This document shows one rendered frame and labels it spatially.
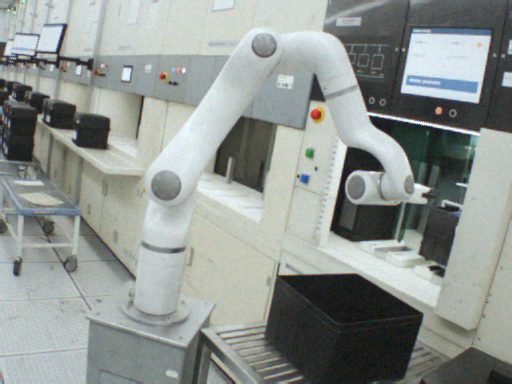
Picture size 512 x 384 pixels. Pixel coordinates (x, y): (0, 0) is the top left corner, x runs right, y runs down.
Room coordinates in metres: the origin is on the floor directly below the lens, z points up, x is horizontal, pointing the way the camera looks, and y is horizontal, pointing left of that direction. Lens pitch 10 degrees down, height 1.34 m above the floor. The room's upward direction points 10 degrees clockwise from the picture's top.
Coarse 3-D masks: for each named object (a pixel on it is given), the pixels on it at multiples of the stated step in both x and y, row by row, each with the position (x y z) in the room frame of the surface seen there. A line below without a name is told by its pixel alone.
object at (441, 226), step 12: (444, 204) 1.62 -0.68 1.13; (456, 204) 1.58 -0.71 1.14; (432, 216) 1.55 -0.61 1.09; (444, 216) 1.51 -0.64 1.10; (456, 216) 1.47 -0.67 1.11; (432, 228) 1.54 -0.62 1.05; (444, 228) 1.50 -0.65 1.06; (456, 228) 1.46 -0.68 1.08; (432, 240) 1.53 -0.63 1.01; (444, 240) 1.49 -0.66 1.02; (420, 252) 1.55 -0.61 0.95; (432, 252) 1.52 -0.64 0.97; (444, 252) 1.48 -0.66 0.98; (444, 264) 1.47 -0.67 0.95
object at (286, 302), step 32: (288, 288) 1.08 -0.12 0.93; (320, 288) 1.21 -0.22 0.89; (352, 288) 1.26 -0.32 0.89; (288, 320) 1.05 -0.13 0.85; (320, 320) 0.95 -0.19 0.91; (352, 320) 1.24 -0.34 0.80; (384, 320) 0.96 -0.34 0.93; (416, 320) 1.01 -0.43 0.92; (288, 352) 1.03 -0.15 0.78; (320, 352) 0.93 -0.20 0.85; (352, 352) 0.93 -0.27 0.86; (384, 352) 0.98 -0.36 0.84
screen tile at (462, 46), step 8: (456, 40) 1.36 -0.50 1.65; (464, 40) 1.34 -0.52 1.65; (472, 40) 1.32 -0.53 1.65; (480, 40) 1.30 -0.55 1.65; (448, 48) 1.38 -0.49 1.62; (456, 48) 1.36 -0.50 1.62; (464, 48) 1.34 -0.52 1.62; (472, 48) 1.32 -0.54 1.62; (480, 56) 1.29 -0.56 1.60; (448, 64) 1.37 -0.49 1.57; (456, 64) 1.35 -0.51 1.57; (464, 64) 1.33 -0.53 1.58; (472, 64) 1.31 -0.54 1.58; (480, 64) 1.29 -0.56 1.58; (448, 72) 1.37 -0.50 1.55; (456, 72) 1.35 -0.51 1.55; (464, 72) 1.33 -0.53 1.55; (472, 72) 1.31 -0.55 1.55; (480, 72) 1.29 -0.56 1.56
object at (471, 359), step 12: (468, 348) 1.02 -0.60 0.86; (456, 360) 0.95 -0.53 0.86; (468, 360) 0.95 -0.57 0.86; (480, 360) 0.96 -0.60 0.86; (492, 360) 0.97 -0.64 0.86; (432, 372) 0.88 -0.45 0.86; (444, 372) 0.88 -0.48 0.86; (456, 372) 0.89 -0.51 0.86; (468, 372) 0.89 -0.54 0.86; (480, 372) 0.90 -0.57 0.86; (492, 372) 0.86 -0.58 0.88; (504, 372) 0.91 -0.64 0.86
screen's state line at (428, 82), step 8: (408, 80) 1.48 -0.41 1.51; (416, 80) 1.46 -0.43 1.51; (424, 80) 1.44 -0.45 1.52; (432, 80) 1.41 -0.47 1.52; (440, 80) 1.39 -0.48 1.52; (448, 80) 1.37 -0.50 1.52; (456, 80) 1.34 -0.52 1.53; (440, 88) 1.38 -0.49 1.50; (448, 88) 1.36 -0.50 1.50; (456, 88) 1.34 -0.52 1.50; (464, 88) 1.32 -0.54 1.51; (472, 88) 1.30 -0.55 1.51
